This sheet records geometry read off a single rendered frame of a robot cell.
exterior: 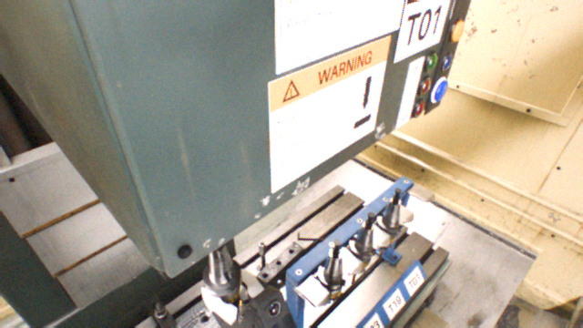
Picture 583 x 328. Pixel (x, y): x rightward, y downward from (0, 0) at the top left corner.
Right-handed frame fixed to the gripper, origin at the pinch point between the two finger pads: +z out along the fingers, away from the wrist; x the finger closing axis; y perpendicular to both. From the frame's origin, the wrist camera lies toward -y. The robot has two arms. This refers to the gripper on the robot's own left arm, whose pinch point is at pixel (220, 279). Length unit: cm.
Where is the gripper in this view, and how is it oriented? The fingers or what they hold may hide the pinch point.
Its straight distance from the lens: 64.1
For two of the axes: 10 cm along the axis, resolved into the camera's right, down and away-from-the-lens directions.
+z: -7.0, -4.5, 5.5
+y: -0.1, 7.8, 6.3
